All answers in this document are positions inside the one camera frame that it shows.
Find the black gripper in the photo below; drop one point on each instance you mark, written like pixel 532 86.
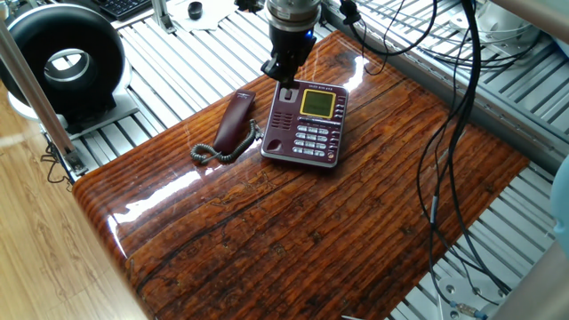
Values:
pixel 291 42

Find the maroon telephone base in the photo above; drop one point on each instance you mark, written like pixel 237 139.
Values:
pixel 306 129

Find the white paper sheet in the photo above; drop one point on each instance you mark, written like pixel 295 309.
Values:
pixel 218 13

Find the aluminium frame post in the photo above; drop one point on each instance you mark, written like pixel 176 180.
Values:
pixel 35 98

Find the grey aluminium frame rail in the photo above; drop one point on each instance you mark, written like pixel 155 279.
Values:
pixel 511 115

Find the short aluminium upright post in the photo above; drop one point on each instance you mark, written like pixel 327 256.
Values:
pixel 162 15

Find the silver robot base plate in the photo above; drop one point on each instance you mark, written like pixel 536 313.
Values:
pixel 458 289

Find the small black cap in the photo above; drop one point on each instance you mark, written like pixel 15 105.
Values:
pixel 194 10

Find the maroon telephone handset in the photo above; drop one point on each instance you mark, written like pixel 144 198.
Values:
pixel 233 120

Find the silver plate with holes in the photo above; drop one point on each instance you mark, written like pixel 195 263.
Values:
pixel 502 26

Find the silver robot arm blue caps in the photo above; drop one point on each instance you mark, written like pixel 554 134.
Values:
pixel 293 11

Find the black keyboard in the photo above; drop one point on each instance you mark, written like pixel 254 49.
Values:
pixel 122 6

